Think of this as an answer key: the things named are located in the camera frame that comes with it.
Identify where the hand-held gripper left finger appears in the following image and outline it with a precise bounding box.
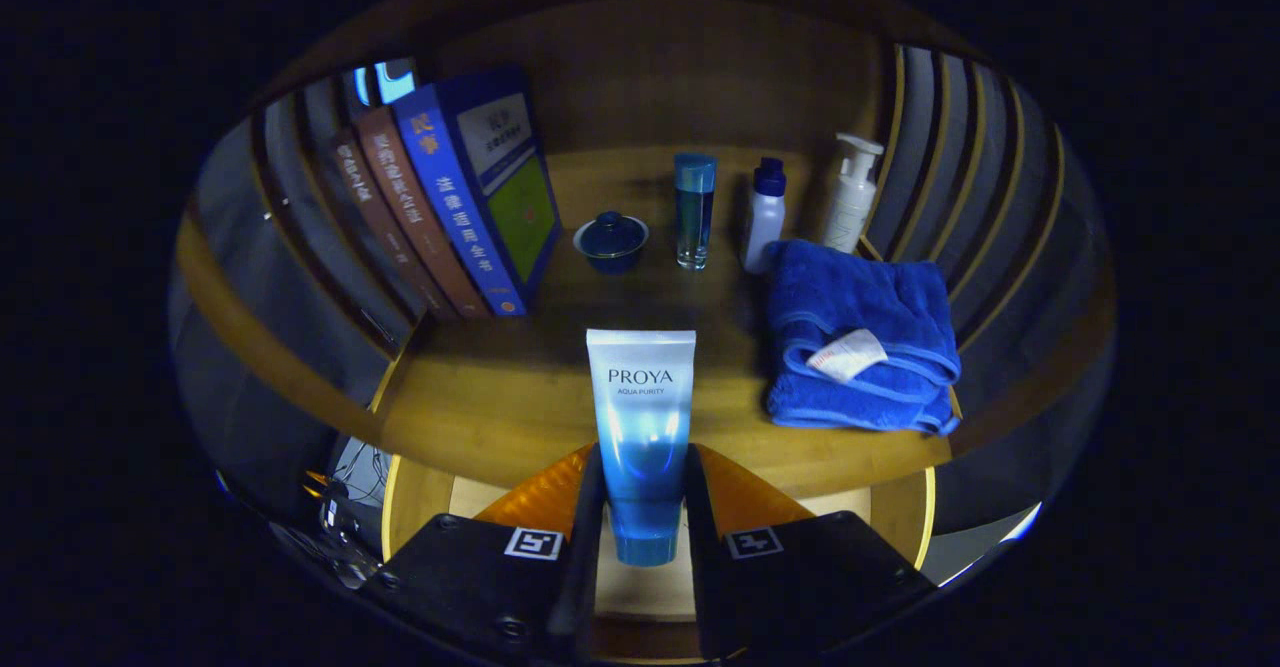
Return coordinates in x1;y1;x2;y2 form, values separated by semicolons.
362;444;608;666

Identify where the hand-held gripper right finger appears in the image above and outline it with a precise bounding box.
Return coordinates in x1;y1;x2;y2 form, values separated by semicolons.
683;442;939;663

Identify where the blue and white cosmetic tube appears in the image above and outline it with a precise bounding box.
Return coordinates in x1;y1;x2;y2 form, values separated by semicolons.
586;328;698;568

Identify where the wooden countertop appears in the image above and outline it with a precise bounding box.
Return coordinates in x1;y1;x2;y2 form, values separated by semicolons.
370;147;961;500

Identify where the wooden cabinet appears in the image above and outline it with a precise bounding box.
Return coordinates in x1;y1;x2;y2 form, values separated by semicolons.
170;0;1116;568

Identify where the dark blue lidded teacup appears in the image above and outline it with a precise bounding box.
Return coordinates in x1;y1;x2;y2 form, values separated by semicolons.
572;211;650;275

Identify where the folded blue towel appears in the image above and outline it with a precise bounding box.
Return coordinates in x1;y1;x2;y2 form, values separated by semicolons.
765;238;963;437

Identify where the white bottle with blue cap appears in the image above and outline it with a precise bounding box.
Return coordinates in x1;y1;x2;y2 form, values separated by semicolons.
741;157;788;276

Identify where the blue glass bottle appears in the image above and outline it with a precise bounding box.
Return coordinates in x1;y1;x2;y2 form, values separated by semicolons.
673;152;718;271

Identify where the thick blue book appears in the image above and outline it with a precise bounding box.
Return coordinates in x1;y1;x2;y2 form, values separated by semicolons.
392;67;563;317

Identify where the reddish brown book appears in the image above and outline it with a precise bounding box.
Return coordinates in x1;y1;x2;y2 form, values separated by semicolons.
352;107;491;320

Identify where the dark brown book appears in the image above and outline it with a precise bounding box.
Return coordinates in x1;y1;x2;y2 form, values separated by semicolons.
330;130;459;323

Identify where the white pump bottle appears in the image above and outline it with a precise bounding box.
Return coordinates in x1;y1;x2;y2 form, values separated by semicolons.
822;133;886;254

